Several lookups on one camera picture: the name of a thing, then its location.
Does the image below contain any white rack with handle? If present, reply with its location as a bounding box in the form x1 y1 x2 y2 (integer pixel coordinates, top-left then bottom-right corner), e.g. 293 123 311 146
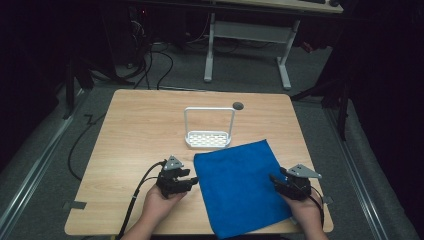
183 106 237 150

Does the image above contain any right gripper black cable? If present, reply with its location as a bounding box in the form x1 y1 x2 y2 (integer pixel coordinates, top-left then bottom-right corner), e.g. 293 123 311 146
308 185 326 231

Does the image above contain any white-framed desk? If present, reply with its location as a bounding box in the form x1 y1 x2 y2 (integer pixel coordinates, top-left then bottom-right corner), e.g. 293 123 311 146
203 0 345 91

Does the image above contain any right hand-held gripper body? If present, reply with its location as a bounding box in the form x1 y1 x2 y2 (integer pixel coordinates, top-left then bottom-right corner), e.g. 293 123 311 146
277 163 323 202

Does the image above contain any bundle of black cables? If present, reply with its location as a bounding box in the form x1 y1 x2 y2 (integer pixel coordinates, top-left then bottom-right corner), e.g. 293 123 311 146
126 13 175 91

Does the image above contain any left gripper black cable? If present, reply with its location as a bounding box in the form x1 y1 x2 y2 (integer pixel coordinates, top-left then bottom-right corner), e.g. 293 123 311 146
115 160 168 240

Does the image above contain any black floor cable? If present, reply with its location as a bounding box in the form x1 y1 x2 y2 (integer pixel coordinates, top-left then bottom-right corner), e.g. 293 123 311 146
67 113 107 183

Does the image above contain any person's left hand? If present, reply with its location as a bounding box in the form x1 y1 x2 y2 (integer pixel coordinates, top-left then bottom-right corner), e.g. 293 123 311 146
141 183 188 226

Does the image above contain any metal floor rail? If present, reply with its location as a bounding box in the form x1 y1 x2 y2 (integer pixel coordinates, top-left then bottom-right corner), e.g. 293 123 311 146
323 105 390 240
0 89 86 234

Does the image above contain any dark tripod stand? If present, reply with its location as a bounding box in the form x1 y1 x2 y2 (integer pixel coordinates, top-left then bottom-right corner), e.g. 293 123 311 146
289 63 355 142
61 54 96 120

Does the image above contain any person's right hand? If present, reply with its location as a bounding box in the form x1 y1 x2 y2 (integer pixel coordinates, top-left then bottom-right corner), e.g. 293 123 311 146
280 193 324 232

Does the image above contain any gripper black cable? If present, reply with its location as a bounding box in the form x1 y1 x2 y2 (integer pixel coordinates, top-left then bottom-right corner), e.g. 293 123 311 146
308 185 326 231
115 160 168 240

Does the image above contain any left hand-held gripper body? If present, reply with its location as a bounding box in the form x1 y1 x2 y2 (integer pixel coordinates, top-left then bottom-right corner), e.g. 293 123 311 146
155 155 188 200

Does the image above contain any blue cloth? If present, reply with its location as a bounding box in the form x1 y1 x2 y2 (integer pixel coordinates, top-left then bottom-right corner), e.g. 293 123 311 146
193 139 295 240

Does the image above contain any dark computer tower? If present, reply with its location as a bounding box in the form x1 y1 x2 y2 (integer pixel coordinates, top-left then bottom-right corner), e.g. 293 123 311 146
106 4 151 68

